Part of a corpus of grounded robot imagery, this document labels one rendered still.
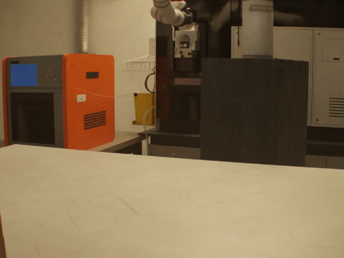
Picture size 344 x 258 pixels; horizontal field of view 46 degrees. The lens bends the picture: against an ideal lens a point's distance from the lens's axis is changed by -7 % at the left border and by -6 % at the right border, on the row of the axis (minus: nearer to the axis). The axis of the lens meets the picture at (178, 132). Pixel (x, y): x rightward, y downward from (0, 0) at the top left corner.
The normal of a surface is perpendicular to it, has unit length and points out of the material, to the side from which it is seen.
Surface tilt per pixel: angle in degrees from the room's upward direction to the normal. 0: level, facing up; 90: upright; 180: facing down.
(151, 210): 0
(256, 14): 90
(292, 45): 90
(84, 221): 0
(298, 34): 90
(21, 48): 90
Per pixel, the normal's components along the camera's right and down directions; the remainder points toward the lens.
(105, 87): 0.94, 0.05
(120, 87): -0.32, 0.14
